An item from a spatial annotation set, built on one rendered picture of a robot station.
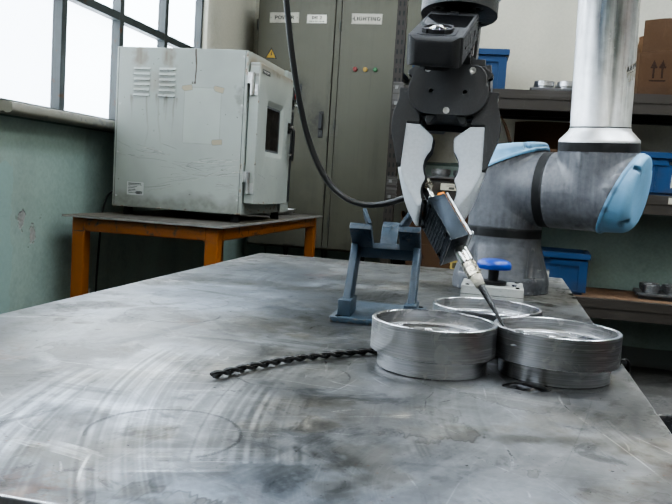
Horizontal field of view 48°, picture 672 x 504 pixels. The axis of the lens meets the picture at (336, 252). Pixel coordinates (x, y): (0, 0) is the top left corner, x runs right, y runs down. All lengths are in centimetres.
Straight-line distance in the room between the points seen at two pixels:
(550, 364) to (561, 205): 56
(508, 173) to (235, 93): 188
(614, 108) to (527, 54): 362
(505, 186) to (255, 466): 84
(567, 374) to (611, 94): 60
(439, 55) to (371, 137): 390
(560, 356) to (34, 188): 245
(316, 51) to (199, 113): 179
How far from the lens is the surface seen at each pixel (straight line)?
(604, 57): 116
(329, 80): 461
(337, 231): 456
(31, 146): 288
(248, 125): 292
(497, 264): 89
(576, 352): 63
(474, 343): 61
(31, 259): 291
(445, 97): 70
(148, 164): 306
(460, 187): 69
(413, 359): 61
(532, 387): 62
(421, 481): 41
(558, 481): 44
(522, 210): 118
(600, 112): 115
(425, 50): 63
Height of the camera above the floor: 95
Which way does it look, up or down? 5 degrees down
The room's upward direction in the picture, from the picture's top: 4 degrees clockwise
